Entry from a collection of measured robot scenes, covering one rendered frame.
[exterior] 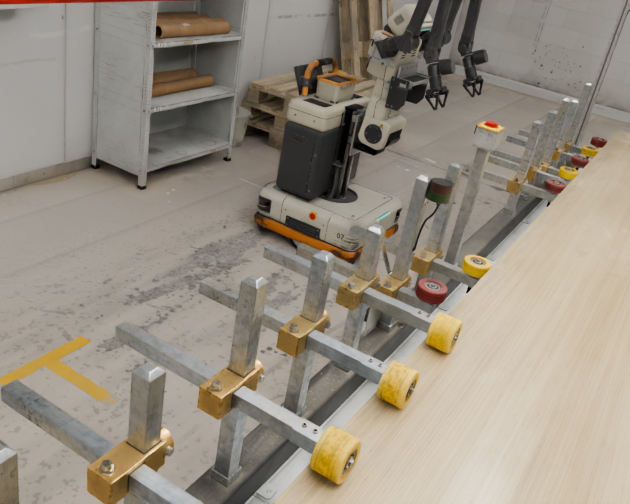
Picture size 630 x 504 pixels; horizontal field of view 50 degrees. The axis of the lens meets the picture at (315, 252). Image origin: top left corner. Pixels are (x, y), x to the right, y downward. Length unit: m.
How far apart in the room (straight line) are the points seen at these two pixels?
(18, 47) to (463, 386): 3.19
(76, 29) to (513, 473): 3.58
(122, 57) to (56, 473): 2.57
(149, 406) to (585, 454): 0.84
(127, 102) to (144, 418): 3.35
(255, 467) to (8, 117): 3.03
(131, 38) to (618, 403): 3.31
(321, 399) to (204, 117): 3.63
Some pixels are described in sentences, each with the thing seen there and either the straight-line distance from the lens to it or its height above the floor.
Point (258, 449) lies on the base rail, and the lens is 1.51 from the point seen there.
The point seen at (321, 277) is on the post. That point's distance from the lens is 1.37.
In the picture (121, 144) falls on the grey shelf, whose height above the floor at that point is 0.24.
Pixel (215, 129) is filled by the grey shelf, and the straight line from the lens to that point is 5.01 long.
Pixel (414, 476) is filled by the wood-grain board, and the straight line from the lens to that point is 1.25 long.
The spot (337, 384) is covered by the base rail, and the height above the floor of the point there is 0.70.
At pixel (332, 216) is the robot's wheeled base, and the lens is 3.67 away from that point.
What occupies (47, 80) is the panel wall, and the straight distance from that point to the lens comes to 4.24.
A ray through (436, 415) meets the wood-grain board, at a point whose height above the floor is 0.90.
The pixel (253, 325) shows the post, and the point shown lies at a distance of 1.19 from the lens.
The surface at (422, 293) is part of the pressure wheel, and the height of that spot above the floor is 0.89.
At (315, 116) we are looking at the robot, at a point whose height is 0.76.
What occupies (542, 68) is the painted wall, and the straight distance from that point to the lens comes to 9.58.
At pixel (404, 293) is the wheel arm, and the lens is 1.85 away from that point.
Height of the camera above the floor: 1.74
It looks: 27 degrees down
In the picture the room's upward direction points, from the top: 11 degrees clockwise
